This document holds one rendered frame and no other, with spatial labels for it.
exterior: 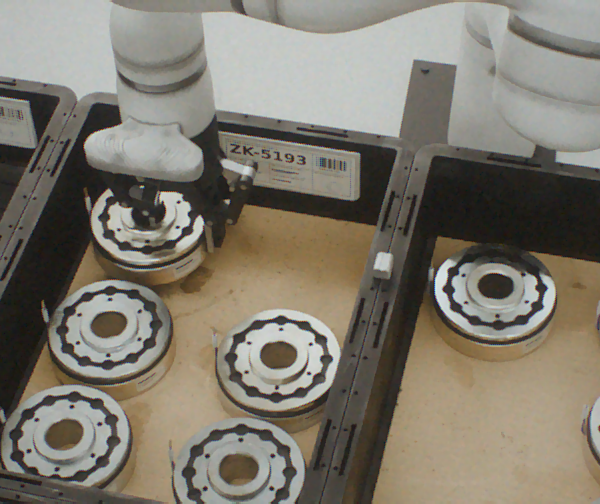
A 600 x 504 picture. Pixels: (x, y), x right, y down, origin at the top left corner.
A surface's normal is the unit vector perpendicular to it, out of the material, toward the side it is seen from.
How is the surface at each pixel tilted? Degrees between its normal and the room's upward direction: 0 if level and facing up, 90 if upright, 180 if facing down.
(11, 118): 90
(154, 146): 6
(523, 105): 69
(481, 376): 0
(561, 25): 53
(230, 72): 0
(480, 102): 90
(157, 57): 90
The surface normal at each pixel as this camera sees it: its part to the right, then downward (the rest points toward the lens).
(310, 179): -0.24, 0.75
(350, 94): -0.03, -0.65
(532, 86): -0.60, 0.26
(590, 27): -0.11, 0.25
